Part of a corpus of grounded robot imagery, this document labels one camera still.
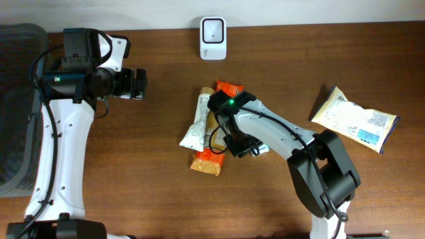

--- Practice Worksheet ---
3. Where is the teal tissue pack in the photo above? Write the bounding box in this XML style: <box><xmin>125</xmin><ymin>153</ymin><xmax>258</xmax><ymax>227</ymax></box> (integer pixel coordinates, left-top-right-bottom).
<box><xmin>251</xmin><ymin>143</ymin><xmax>270</xmax><ymax>157</ymax></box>

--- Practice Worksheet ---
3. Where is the orange pasta package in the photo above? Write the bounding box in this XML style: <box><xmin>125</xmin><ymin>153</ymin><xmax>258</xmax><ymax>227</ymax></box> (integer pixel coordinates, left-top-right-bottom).
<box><xmin>189</xmin><ymin>80</ymin><xmax>245</xmax><ymax>177</ymax></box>

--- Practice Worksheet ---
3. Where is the white tube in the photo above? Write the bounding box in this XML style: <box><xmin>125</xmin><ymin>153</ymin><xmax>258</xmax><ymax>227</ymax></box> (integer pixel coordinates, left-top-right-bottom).
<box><xmin>179</xmin><ymin>87</ymin><xmax>214</xmax><ymax>152</ymax></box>

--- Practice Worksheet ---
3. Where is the yellow chip bag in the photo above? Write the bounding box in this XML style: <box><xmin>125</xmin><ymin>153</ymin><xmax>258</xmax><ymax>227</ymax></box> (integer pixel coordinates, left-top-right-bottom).
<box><xmin>311</xmin><ymin>86</ymin><xmax>400</xmax><ymax>154</ymax></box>

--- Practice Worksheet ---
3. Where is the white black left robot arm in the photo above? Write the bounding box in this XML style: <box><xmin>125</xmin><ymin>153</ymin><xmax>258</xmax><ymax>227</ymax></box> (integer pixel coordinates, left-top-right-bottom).
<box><xmin>6</xmin><ymin>28</ymin><xmax>147</xmax><ymax>238</ymax></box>

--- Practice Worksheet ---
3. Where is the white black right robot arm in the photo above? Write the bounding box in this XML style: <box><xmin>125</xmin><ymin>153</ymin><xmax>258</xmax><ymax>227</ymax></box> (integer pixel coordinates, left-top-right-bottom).
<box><xmin>208</xmin><ymin>90</ymin><xmax>361</xmax><ymax>238</ymax></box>

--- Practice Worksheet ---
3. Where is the white barcode scanner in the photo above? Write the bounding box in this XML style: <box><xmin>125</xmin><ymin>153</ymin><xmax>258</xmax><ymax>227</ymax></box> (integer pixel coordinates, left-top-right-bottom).
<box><xmin>199</xmin><ymin>17</ymin><xmax>227</xmax><ymax>60</ymax></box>

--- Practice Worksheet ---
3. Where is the grey plastic mesh basket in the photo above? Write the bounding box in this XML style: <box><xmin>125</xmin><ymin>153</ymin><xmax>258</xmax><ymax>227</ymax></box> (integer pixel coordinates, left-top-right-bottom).
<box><xmin>1</xmin><ymin>23</ymin><xmax>48</xmax><ymax>198</ymax></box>

